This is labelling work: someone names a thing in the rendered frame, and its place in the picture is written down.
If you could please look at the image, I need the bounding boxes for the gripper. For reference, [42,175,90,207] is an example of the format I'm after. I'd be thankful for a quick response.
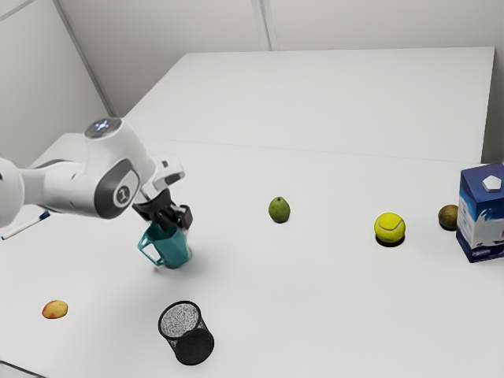
[132,189,194,234]

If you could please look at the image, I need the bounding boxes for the teal faceted mug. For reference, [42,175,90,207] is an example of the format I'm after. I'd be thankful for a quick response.
[136,220,193,270]

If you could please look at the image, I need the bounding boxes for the black mesh pen holder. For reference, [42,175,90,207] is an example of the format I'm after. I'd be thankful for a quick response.
[157,301,216,366]

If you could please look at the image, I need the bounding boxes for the green pear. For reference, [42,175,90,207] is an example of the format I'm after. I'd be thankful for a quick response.
[269,196,292,224]

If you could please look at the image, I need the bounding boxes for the yellow red apple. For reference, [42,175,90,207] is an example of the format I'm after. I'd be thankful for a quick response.
[42,300,70,320]

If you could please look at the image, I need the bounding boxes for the white pen with blue cap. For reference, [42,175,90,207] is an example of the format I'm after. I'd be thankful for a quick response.
[1,211,51,241]

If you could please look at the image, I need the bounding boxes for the yellow tennis ball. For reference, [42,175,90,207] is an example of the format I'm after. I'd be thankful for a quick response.
[373,212,406,244]

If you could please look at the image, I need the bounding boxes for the brown kiwi fruit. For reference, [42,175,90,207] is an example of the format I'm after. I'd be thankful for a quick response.
[437,204,460,232]

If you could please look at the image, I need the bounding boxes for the blue and white carton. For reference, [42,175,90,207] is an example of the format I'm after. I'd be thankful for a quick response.
[455,160,504,264]

